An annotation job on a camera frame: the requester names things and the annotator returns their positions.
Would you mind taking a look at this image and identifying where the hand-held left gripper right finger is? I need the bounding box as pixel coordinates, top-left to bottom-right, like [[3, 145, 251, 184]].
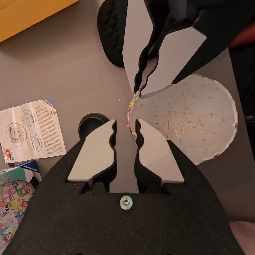
[[134, 119, 185, 184]]

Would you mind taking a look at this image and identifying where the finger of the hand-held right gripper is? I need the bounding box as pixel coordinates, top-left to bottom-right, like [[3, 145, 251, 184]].
[[139, 25, 207, 99], [122, 0, 159, 94]]

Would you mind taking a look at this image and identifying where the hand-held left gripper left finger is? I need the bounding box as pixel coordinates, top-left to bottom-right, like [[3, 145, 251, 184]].
[[67, 120, 117, 182]]

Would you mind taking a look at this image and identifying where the black ball stand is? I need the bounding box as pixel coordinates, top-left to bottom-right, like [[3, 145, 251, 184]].
[[78, 113, 117, 149]]

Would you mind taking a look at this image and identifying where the colourful puzzle ball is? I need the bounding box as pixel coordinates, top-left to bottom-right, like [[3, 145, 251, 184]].
[[127, 73, 239, 166]]

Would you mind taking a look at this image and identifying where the colourful puzzle box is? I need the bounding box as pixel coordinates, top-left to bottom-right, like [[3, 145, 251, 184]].
[[0, 160, 43, 248]]

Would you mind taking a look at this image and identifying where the black quilted pad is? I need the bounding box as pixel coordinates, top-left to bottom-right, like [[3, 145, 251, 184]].
[[97, 0, 128, 68]]

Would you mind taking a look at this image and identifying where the person's orange garment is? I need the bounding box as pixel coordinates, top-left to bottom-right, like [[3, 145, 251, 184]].
[[229, 23, 255, 48]]

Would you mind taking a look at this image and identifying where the folded instruction leaflet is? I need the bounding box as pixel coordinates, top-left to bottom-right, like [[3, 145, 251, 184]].
[[0, 97, 67, 164]]

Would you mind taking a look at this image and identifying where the person's black jacket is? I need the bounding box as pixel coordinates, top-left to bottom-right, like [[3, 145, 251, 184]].
[[229, 47, 255, 160]]

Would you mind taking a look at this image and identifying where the yellow plastic bin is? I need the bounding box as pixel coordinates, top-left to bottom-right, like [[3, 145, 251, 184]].
[[0, 0, 79, 43]]

